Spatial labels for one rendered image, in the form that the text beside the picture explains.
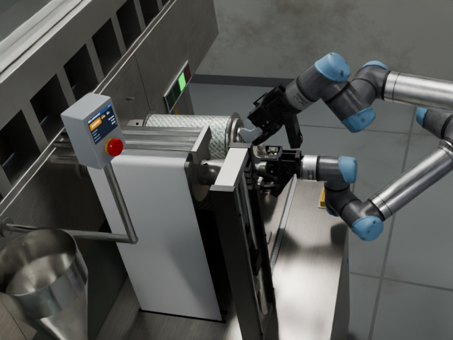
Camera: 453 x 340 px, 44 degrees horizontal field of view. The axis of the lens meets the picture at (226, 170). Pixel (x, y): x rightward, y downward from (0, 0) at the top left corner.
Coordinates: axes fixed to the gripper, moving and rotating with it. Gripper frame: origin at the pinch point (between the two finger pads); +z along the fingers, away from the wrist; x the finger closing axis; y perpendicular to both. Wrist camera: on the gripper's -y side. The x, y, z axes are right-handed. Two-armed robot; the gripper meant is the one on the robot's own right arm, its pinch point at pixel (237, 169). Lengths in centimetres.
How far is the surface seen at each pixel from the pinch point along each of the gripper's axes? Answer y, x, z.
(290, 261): -18.9, 17.8, -17.8
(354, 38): -68, -226, -13
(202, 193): 19.9, 33.4, -2.7
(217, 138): 19.8, 11.1, 0.0
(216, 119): 22.4, 5.7, 1.3
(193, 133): 35.8, 31.3, -2.8
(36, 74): 52, 34, 30
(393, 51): -77, -224, -39
